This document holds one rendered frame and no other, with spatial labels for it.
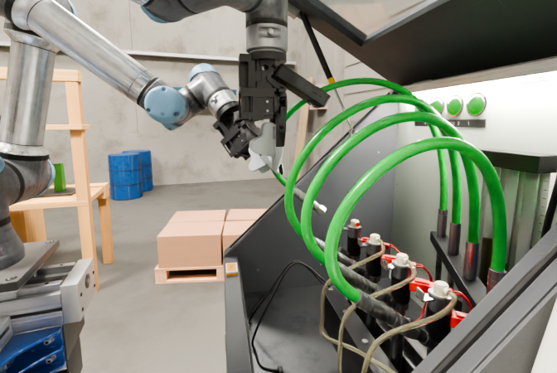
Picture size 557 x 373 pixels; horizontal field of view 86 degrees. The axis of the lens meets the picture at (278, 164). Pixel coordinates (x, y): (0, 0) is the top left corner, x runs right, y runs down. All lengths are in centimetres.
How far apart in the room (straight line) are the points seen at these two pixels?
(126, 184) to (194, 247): 327
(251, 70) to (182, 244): 225
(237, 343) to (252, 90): 45
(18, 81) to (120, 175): 486
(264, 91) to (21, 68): 60
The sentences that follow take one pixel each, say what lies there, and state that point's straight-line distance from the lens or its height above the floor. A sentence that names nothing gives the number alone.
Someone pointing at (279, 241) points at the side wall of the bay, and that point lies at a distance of 93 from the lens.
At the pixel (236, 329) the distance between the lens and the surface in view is 66.
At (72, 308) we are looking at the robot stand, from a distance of 86.
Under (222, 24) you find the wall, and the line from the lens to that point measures 714.
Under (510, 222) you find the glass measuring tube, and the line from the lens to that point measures 69.
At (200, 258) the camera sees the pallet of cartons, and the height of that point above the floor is 21.
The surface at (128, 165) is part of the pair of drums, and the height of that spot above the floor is 61.
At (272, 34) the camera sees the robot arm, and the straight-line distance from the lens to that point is 55.
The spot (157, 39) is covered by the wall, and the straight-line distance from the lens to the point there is 697.
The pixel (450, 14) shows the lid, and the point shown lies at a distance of 69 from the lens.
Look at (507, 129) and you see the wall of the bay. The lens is 72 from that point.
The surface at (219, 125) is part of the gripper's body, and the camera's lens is 76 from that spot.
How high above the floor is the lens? 134
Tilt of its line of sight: 8 degrees down
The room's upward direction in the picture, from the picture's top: straight up
